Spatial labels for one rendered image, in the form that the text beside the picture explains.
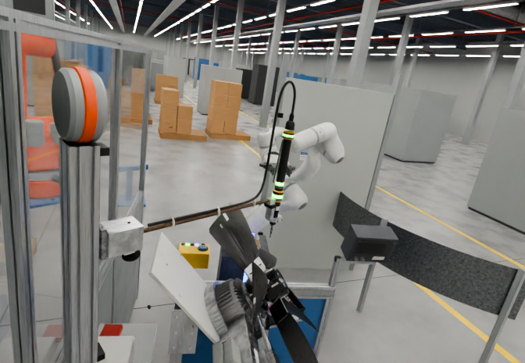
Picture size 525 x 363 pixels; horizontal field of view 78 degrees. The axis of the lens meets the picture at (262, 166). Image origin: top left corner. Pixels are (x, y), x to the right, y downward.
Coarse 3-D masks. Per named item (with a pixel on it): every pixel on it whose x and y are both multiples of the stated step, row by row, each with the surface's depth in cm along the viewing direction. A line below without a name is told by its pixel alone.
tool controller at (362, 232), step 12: (348, 228) 187; (360, 228) 184; (372, 228) 186; (384, 228) 189; (348, 240) 186; (360, 240) 178; (372, 240) 179; (384, 240) 181; (396, 240) 182; (348, 252) 184; (360, 252) 183; (372, 252) 185; (384, 252) 186
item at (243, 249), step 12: (228, 216) 131; (240, 216) 136; (216, 228) 124; (228, 228) 128; (240, 228) 132; (216, 240) 122; (228, 240) 126; (240, 240) 129; (252, 240) 134; (228, 252) 125; (240, 252) 128; (252, 252) 131; (240, 264) 126
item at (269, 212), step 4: (272, 200) 125; (264, 204) 128; (268, 204) 126; (272, 204) 126; (268, 208) 128; (272, 208) 126; (268, 212) 129; (272, 212) 128; (268, 216) 129; (272, 216) 129; (280, 216) 132; (268, 220) 130; (272, 220) 129; (276, 220) 129; (280, 220) 130
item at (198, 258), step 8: (184, 248) 169; (192, 248) 170; (208, 248) 172; (184, 256) 165; (192, 256) 166; (200, 256) 167; (208, 256) 168; (192, 264) 167; (200, 264) 168; (208, 264) 169
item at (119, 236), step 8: (104, 224) 84; (112, 224) 84; (120, 224) 85; (128, 224) 86; (136, 224) 86; (104, 232) 80; (112, 232) 81; (120, 232) 82; (128, 232) 83; (136, 232) 85; (104, 240) 80; (112, 240) 81; (120, 240) 82; (128, 240) 84; (136, 240) 86; (104, 248) 81; (112, 248) 82; (120, 248) 83; (128, 248) 85; (136, 248) 86; (104, 256) 82; (112, 256) 82
